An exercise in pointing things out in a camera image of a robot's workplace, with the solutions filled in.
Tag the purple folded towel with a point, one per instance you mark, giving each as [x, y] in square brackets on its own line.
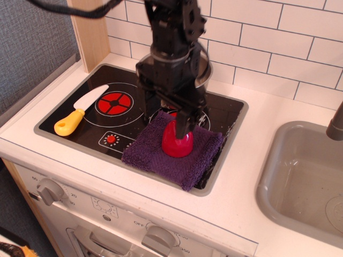
[146, 153]

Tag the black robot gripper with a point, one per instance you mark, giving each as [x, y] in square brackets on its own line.
[188, 101]

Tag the grey toy sink basin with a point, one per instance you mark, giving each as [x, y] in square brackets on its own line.
[301, 183]

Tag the stainless steel pot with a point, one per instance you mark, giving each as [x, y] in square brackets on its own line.
[173, 74]

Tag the grey oven knob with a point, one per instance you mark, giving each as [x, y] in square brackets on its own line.
[49, 191]
[159, 240]

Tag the grey right oven knob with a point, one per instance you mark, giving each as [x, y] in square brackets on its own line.
[159, 240]

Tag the orange object at corner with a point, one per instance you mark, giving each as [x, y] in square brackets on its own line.
[26, 252]

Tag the white toy oven front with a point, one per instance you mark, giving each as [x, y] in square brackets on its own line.
[81, 224]

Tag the wooden side post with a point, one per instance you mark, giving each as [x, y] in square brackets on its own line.
[92, 41]

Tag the grey left oven knob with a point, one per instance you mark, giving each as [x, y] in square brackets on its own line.
[49, 191]

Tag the grey faucet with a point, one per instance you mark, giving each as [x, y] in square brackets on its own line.
[334, 129]

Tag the red toy pepper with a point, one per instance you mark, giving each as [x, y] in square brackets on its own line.
[174, 147]

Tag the yellow handled toy knife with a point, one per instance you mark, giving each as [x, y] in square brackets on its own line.
[68, 125]

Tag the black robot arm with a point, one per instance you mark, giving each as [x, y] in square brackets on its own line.
[176, 27]

